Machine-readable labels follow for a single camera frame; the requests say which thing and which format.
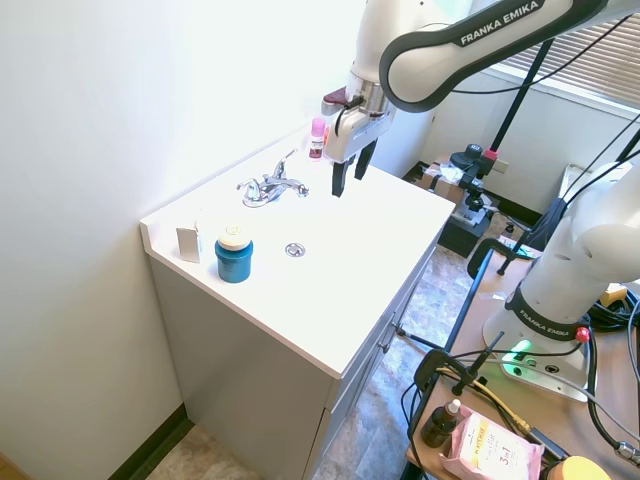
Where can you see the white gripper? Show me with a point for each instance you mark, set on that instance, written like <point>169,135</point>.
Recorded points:
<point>352,132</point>

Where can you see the white Franka Emika robot arm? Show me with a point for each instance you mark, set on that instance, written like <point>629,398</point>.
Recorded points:
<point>500,35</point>

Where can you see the pink bottle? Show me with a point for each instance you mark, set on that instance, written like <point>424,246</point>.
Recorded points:
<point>316,140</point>

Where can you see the chrome sink faucet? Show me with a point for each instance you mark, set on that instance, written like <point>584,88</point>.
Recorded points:
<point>271,182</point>

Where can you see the cardboard box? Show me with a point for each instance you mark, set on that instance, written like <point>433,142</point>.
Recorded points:
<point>436,177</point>

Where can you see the chrome sink drain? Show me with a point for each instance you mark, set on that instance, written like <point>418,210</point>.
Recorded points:
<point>295,249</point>

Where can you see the white sink vanity top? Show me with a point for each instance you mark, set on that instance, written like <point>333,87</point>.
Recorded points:
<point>310,260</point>

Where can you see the black box on floor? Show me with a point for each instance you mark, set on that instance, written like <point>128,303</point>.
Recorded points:
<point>460,232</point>

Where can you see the blue jar with cream lid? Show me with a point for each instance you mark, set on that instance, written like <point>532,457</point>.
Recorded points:
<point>234,253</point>

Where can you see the black C-clamp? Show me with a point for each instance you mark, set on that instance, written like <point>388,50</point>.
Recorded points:
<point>457,367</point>
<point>495,254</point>

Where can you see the small white box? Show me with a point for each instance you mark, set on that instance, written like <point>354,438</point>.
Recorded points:
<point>189,242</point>

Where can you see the dark blue cloth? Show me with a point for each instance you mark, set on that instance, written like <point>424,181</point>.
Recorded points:
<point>550,220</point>

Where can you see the grey vanity cabinet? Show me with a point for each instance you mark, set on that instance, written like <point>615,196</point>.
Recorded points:
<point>260,370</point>

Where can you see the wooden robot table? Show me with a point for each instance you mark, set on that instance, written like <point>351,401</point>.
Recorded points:
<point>520,350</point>

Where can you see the window blinds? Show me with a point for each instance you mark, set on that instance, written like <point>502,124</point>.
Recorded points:
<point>575,55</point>

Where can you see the dark brown dropper bottle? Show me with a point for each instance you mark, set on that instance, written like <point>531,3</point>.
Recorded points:
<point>440,424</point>

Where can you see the red emergency stop button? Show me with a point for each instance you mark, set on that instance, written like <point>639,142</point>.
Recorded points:
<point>581,334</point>

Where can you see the pink wipes packet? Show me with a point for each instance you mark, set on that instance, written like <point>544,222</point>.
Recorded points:
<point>487,445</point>

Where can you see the orange round object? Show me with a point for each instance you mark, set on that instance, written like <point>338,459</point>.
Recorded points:
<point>575,469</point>

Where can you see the dark red wrist camera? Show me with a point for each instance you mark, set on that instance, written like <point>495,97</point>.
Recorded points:
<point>334,101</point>

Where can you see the black camera on stand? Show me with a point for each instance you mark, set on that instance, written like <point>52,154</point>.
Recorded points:
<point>472,162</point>

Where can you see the black camera stand pole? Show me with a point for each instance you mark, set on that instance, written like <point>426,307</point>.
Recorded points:
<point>517,92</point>

